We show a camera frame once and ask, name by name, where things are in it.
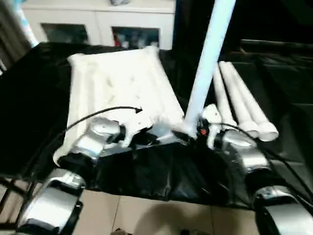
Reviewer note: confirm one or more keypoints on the white plastic table leg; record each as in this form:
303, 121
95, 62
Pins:
210, 61
225, 102
253, 102
239, 102

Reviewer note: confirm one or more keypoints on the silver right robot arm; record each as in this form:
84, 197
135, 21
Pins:
254, 159

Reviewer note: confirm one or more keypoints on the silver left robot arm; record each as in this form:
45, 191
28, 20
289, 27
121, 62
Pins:
53, 203

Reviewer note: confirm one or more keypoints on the black box with gold label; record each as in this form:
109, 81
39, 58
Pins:
188, 24

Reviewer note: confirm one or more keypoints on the black plastic mat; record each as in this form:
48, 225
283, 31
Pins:
31, 98

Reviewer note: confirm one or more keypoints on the white glass-door cabinet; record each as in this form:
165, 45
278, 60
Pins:
97, 22

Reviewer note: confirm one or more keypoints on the dark grey bundle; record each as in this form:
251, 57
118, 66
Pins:
119, 2

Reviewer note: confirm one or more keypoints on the blue patterned white roll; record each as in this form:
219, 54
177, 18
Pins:
28, 24

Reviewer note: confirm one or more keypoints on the grey curtain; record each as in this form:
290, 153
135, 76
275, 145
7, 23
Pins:
9, 36

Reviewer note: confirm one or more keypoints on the black metal table frame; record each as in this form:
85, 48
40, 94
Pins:
14, 193

